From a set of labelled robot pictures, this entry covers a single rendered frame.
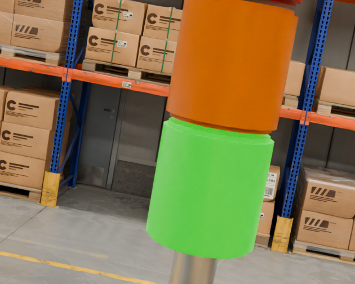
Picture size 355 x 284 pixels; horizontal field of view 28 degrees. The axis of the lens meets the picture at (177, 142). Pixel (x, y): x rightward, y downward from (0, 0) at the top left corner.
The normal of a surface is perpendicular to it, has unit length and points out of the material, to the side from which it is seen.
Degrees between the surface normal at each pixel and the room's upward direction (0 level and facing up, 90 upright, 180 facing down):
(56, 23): 92
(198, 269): 90
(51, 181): 90
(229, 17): 90
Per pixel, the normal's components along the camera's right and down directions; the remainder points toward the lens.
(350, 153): -0.11, 0.14
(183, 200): -0.47, 0.06
